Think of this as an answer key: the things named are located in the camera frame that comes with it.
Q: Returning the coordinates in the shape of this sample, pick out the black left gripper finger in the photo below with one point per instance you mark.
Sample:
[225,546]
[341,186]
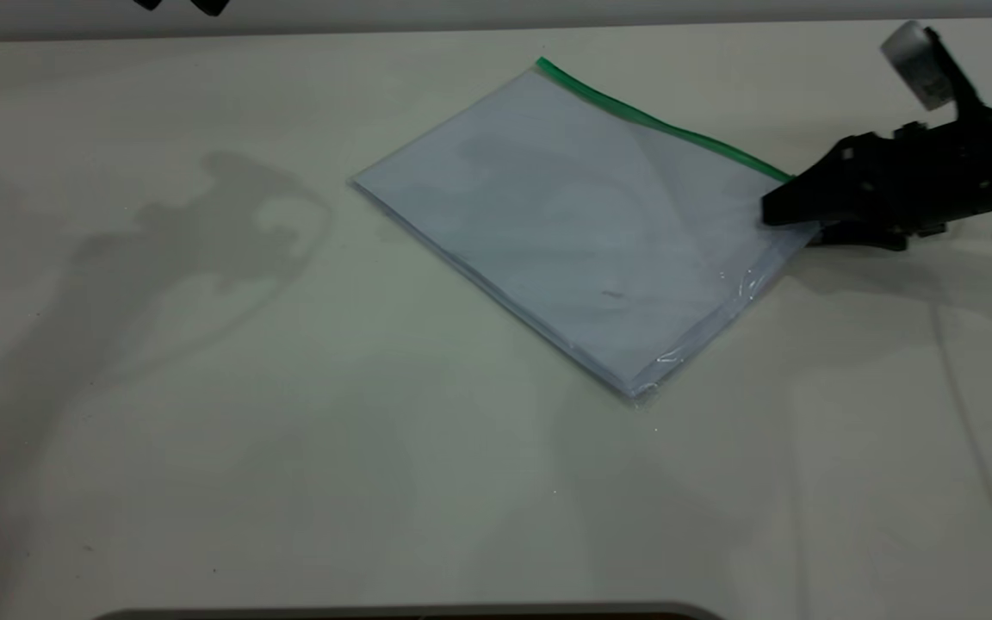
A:
[210,6]
[149,3]

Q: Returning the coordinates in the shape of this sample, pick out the transparent zip bag green zipper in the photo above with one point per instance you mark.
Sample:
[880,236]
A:
[582,215]

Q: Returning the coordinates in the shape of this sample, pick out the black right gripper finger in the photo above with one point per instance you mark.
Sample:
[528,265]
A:
[823,189]
[866,236]

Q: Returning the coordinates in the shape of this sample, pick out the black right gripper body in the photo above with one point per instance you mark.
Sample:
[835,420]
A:
[952,168]

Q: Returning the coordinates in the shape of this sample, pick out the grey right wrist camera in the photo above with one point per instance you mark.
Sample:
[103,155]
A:
[918,65]

